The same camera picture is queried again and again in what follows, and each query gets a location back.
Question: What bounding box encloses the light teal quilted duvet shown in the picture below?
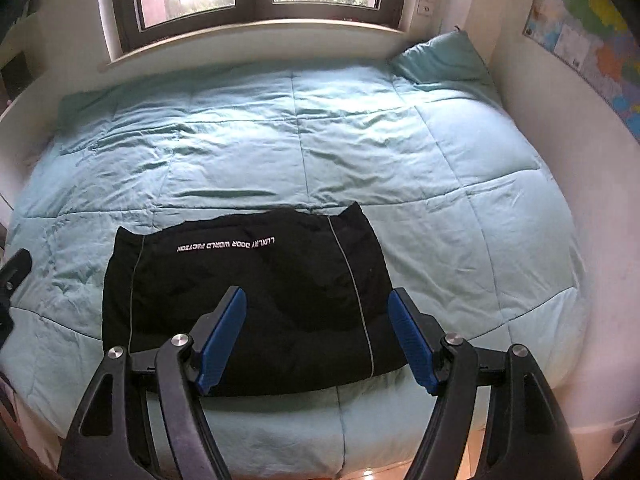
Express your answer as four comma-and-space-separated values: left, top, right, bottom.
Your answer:
0, 56, 589, 478

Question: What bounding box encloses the colourful wall map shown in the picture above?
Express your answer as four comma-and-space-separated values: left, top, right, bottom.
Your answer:
523, 0, 639, 138

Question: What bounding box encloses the teal pillow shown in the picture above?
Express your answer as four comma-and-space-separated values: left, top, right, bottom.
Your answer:
390, 29, 502, 106

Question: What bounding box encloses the white wall socket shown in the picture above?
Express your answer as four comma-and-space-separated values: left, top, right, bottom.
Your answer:
416, 0, 435, 18

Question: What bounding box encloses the black hooded sweatshirt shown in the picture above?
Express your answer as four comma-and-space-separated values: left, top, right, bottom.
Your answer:
102, 204, 406, 396

